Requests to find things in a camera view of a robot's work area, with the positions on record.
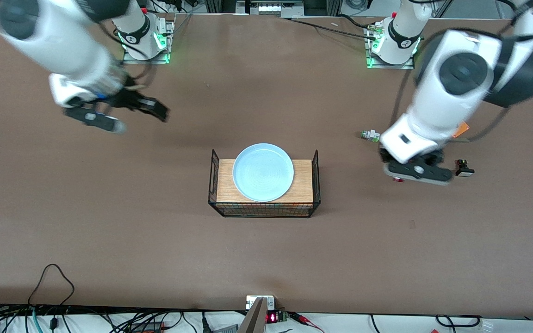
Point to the green and white push button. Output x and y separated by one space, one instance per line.
371 135

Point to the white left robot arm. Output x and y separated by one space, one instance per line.
456 78

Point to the aluminium frame structure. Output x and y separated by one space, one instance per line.
269 7

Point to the light blue round plate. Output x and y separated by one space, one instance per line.
263 172

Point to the wooden board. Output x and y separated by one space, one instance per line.
303 185

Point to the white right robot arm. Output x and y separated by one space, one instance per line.
63 51

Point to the orange push-button enclosure box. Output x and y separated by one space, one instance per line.
461 130

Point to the black square white-top button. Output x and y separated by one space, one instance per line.
464 171

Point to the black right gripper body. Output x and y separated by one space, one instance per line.
130 99

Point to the red probe lead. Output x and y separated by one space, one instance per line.
306 320

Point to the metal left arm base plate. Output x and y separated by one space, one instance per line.
389 66

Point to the white socket box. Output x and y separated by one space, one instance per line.
252 301

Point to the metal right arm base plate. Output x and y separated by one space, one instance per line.
146 61

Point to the black power adapter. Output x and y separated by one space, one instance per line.
148 327

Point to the red digit display module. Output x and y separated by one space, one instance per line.
272 317

